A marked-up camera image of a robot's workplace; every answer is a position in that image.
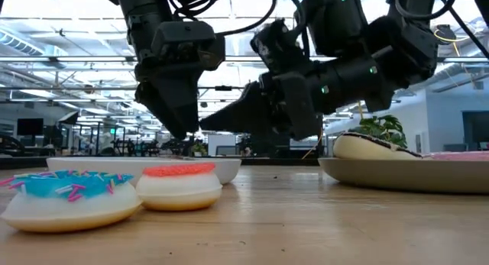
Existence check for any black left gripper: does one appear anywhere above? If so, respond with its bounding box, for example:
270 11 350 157
133 53 204 141

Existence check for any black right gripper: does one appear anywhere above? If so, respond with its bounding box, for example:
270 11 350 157
199 71 322 141

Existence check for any small red frosted donut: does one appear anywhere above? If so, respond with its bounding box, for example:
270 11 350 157
134 162 224 212

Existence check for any large chocolate sprinkled donut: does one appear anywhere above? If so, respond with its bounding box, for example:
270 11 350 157
332 131 424 160

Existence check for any small blue sprinkled donut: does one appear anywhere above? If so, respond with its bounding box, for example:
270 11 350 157
0 169 143 234

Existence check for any large pink frosted donut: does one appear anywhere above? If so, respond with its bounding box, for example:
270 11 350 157
421 150 489 162

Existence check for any white round plate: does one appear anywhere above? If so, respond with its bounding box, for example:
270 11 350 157
46 156 243 192

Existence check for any green potted plant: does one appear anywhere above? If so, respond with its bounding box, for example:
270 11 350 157
348 114 408 149

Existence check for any grey round plate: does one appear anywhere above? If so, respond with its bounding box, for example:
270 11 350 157
317 157 489 195

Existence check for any left arm wrist camera box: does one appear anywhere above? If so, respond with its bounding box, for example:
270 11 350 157
150 19 227 72

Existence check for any arm wrist camera box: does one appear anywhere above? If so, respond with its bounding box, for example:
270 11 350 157
150 19 227 72
249 18 307 76

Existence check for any right arm wrist camera box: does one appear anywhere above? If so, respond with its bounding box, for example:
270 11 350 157
249 18 307 76

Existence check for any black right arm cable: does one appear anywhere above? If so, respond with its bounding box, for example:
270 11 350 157
219 0 278 37

